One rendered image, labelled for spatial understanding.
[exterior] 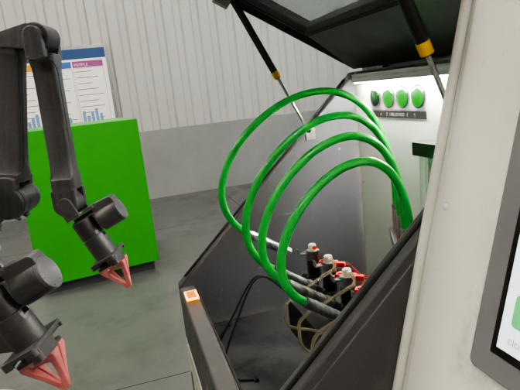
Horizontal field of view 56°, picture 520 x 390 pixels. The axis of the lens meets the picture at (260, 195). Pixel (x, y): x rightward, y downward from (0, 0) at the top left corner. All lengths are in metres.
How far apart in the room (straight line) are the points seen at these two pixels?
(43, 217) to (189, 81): 3.87
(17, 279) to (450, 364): 0.62
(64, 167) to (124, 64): 6.16
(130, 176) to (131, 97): 3.30
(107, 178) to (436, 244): 3.62
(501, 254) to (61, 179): 0.95
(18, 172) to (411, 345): 0.93
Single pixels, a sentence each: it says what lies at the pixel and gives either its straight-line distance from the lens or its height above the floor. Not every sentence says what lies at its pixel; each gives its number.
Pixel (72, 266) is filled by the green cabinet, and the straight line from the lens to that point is 4.24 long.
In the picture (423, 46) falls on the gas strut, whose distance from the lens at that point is 0.70.
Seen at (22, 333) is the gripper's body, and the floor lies 1.10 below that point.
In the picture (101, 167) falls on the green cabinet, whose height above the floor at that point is 0.95.
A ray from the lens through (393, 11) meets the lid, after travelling 0.96.
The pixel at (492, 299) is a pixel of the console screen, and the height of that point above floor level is 1.19.
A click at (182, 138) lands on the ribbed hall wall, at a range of 7.36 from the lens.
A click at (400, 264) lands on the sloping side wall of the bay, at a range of 0.70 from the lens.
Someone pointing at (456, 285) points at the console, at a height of 1.18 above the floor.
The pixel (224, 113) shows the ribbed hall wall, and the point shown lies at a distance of 7.50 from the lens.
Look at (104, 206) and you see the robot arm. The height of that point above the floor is 1.20.
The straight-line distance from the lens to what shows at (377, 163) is 0.76.
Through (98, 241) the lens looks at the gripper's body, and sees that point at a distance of 1.24.
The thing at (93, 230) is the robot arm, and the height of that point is 1.14.
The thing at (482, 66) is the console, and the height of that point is 1.43.
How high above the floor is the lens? 1.43
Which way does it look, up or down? 12 degrees down
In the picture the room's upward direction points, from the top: 6 degrees counter-clockwise
